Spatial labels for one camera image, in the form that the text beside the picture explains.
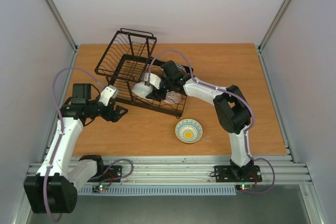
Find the red white patterned bowl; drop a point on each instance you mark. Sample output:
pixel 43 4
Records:
pixel 172 97

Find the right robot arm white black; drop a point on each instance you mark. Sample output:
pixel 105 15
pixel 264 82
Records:
pixel 233 112

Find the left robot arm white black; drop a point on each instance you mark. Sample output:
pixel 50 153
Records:
pixel 54 188

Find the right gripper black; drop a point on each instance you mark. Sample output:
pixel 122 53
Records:
pixel 158 93

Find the blue orange patterned bowl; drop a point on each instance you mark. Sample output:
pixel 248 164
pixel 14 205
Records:
pixel 182 69

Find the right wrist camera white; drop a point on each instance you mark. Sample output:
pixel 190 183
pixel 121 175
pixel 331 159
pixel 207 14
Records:
pixel 152 79

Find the white ceramic bowl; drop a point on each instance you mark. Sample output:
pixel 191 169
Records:
pixel 142 90

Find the black wire dish rack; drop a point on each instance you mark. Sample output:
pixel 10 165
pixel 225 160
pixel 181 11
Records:
pixel 124 63

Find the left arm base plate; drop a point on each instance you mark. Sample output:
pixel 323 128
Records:
pixel 114 172

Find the yellow blue patterned bowl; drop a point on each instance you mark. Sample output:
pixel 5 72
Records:
pixel 188 131

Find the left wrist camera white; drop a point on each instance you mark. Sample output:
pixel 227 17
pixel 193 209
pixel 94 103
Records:
pixel 108 93

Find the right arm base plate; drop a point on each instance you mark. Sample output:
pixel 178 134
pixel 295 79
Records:
pixel 223 174

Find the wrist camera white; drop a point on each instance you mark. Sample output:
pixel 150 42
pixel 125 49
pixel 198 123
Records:
pixel 108 93
pixel 152 79

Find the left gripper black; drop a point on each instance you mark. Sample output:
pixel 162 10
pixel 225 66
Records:
pixel 109 117

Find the grey slotted cable duct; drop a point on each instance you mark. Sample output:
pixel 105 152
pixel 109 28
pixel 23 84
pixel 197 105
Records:
pixel 160 190

